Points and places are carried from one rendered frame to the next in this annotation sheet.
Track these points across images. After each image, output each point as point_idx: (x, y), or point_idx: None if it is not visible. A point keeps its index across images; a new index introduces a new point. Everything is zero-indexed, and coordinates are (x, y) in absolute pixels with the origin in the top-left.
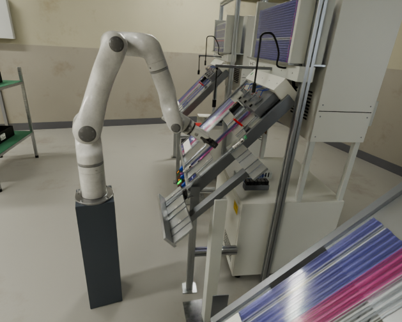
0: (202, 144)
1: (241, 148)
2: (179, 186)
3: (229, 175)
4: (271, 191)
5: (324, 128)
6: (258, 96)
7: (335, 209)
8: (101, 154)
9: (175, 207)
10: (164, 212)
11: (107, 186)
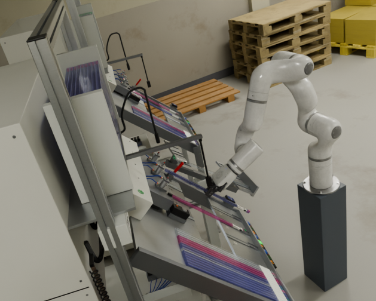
0: (235, 247)
1: (179, 157)
2: (239, 187)
3: (198, 294)
4: (143, 273)
5: None
6: (149, 165)
7: None
8: (308, 150)
9: (236, 178)
10: (244, 177)
11: (318, 192)
